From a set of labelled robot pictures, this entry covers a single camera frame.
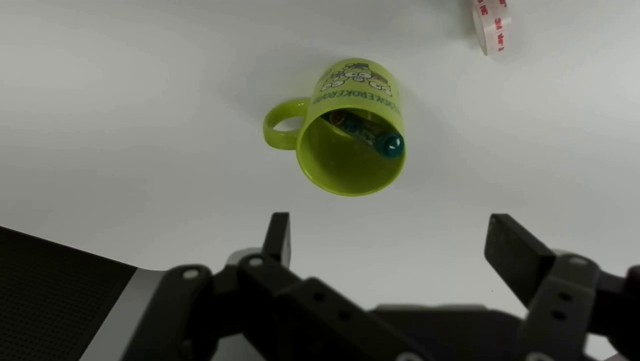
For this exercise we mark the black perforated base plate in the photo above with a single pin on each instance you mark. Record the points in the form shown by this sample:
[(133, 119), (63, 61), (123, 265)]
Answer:
[(53, 297)]

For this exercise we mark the lime green mug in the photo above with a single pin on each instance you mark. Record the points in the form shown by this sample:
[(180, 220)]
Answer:
[(331, 162)]

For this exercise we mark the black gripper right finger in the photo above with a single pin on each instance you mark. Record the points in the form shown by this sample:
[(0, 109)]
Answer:
[(519, 258)]

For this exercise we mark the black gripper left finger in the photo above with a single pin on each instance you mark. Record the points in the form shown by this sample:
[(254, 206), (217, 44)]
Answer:
[(276, 241)]

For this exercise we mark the small white tape roll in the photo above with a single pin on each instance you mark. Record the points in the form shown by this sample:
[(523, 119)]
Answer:
[(493, 23)]

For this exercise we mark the dark green marker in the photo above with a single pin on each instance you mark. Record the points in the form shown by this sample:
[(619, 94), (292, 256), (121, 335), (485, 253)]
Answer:
[(366, 129)]

